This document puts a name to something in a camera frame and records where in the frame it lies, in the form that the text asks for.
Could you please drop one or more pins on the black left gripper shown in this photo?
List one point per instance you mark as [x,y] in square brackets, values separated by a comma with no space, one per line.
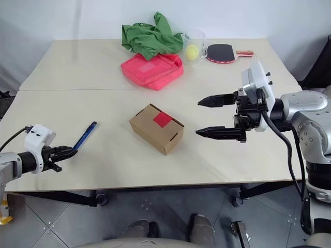
[47,156]

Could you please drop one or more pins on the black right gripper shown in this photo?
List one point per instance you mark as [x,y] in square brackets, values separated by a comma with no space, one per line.
[248,116]

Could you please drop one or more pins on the blue pen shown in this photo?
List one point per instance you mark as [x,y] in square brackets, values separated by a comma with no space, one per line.
[85,135]

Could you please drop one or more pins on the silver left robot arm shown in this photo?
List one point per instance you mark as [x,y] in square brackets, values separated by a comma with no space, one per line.
[9,165]

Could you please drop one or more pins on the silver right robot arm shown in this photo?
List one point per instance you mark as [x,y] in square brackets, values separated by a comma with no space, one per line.
[305,103]

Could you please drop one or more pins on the red tape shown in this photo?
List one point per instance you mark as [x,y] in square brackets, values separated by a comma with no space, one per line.
[162,120]

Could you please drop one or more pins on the brown cardboard box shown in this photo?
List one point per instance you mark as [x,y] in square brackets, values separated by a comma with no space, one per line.
[152,135]

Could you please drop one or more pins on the black table caster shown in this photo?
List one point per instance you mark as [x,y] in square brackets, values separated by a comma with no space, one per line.
[102,200]
[236,200]

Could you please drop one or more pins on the black table tennis paddle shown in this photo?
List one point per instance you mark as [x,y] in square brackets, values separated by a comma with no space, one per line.
[219,53]

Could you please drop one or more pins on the yellow tennis ball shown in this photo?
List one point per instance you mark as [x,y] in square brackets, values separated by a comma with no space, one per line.
[192,53]

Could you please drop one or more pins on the pink fabric bag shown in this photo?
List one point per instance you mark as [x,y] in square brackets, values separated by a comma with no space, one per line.
[150,73]

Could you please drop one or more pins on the clear plastic measuring cup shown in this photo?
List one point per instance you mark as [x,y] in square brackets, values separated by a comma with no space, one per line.
[199,38]

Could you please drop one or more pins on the yellow floor object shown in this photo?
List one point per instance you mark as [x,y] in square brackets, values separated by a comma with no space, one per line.
[5,215]

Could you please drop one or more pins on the green cloth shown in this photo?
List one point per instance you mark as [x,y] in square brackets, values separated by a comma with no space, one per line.
[155,38]

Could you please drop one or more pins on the dark rounded grey shape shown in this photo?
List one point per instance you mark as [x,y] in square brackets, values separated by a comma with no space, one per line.
[139,228]
[203,227]

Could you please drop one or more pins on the silver robot torso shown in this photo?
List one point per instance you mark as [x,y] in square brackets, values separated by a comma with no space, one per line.
[320,196]

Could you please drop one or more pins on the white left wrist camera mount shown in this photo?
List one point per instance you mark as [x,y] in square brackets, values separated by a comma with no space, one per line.
[36,138]

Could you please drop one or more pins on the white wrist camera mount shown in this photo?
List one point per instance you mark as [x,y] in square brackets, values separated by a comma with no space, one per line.
[254,76]
[36,138]

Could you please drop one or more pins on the black table frame brace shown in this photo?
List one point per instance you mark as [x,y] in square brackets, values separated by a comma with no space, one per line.
[64,197]
[269,189]

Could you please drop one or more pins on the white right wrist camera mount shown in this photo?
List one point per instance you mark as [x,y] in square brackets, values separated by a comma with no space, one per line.
[254,76]

